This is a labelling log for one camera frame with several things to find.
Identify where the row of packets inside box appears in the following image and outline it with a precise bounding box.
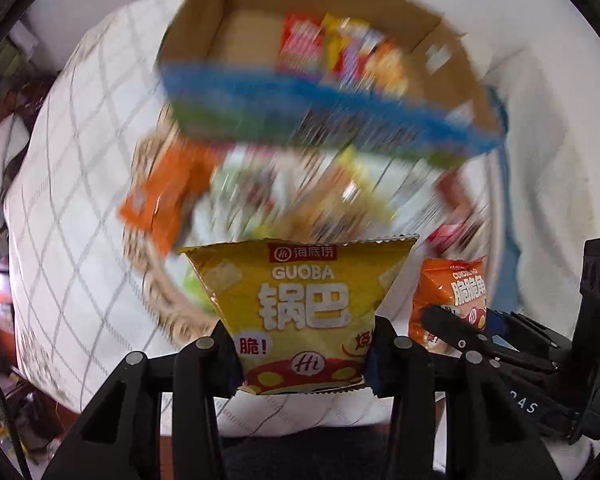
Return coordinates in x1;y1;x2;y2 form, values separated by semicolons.
277;12;411;98

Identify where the colourful room clutter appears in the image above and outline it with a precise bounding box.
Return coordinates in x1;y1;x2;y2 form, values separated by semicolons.
0;15;66;461

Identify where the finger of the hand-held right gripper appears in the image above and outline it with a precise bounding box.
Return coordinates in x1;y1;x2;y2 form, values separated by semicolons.
486;310;576;357
421;305;556;377

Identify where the cardboard box with blue-green print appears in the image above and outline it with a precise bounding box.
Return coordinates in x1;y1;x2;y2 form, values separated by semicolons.
156;0;506;171

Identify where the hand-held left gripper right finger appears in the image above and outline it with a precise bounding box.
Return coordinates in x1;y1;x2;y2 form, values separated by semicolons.
365;316;563;480

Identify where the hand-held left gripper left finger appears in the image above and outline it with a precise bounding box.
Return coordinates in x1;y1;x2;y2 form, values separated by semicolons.
42;320;246;480

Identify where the orange packet with white label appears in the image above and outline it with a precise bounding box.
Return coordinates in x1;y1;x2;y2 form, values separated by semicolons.
119;145;216;256

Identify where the yellow snack packet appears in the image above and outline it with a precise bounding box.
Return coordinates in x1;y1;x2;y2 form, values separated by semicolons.
177;235;420;396

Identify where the white printed tablecloth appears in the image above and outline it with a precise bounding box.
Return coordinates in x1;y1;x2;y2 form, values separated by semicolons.
2;0;600;436

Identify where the orange snack packet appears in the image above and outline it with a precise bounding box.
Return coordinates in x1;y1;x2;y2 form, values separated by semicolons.
409;255;490;358

